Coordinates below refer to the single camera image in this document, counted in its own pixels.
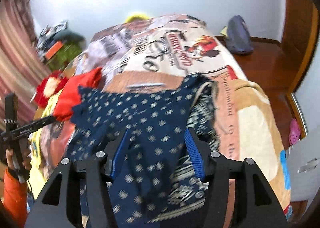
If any navy patterned zip cardigan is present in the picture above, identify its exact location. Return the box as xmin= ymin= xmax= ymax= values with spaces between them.
xmin=66 ymin=73 xmax=220 ymax=227

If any orange sleeved left forearm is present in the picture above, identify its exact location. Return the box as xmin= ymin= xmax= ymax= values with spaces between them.
xmin=3 ymin=168 xmax=28 ymax=227

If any person left hand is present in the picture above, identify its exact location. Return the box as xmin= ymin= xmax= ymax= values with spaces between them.
xmin=6 ymin=148 xmax=32 ymax=170

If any yellow garment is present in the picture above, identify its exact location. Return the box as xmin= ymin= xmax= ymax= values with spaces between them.
xmin=28 ymin=90 xmax=62 ymax=199

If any red plush toy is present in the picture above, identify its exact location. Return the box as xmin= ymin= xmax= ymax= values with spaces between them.
xmin=34 ymin=70 xmax=68 ymax=108

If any red folded garment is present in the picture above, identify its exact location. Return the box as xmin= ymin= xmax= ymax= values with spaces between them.
xmin=53 ymin=67 xmax=102 ymax=122

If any striped pink curtain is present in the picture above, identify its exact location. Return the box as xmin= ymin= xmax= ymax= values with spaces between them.
xmin=1 ymin=0 xmax=50 ymax=130

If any pink slipper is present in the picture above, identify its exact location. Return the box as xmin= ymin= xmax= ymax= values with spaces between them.
xmin=289 ymin=119 xmax=300 ymax=145

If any orange box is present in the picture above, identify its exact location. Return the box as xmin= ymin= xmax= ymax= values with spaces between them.
xmin=44 ymin=41 xmax=63 ymax=60

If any clutter pile on box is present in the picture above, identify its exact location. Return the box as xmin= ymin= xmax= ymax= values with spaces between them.
xmin=36 ymin=20 xmax=68 ymax=52

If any grey green pillow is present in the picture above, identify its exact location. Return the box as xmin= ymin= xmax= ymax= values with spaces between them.
xmin=54 ymin=29 xmax=85 ymax=43

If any wooden door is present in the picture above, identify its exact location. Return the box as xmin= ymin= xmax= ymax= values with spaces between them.
xmin=281 ymin=0 xmax=319 ymax=93

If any grey backpack on floor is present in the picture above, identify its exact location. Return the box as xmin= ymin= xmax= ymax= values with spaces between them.
xmin=225 ymin=15 xmax=253 ymax=55

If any printed patchwork bed cover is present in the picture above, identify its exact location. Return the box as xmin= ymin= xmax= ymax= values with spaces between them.
xmin=28 ymin=14 xmax=292 ymax=228

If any yellow foam ring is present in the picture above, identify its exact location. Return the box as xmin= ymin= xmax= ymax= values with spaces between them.
xmin=124 ymin=14 xmax=151 ymax=24

